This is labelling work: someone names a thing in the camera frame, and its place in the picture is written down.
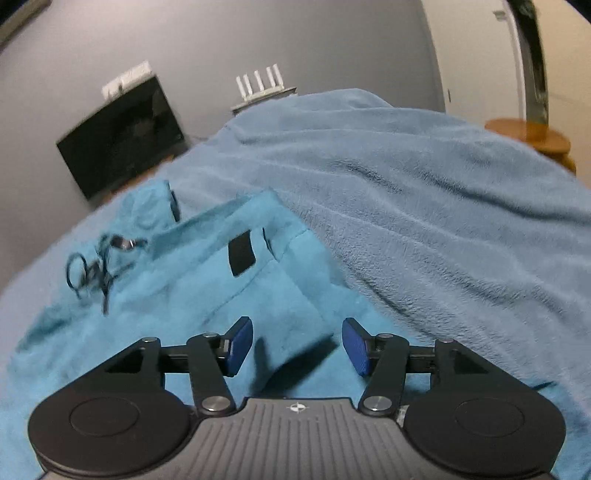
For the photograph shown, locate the teal fleece garment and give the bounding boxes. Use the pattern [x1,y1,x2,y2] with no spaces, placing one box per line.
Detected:
[0,187,591,480]

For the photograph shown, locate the dark glossy upright panel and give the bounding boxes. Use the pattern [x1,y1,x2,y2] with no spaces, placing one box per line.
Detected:
[507,0,551,126]

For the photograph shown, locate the round wooden side table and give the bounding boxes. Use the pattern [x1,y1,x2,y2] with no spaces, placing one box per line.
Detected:
[484,117,578,174]

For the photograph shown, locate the black cord with metal tip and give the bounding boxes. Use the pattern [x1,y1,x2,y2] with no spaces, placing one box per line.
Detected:
[66,234,149,317]

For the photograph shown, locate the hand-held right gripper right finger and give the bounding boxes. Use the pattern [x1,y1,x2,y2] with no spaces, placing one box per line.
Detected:
[342,317,493,418]

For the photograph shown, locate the white router with antennas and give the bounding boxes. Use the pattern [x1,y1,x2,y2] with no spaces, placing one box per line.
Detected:
[235,65,297,103]

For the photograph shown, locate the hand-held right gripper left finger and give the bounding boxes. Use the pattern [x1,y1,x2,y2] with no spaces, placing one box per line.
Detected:
[104,316,254,418]

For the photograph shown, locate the blue-grey fleece blanket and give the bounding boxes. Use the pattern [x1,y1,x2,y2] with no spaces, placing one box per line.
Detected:
[0,88,591,416]

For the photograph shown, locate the white box above television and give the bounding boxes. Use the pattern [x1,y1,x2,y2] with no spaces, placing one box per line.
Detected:
[102,61,154,100]

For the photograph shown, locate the black flat screen television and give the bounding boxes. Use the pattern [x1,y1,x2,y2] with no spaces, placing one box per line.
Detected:
[56,75,188,200]

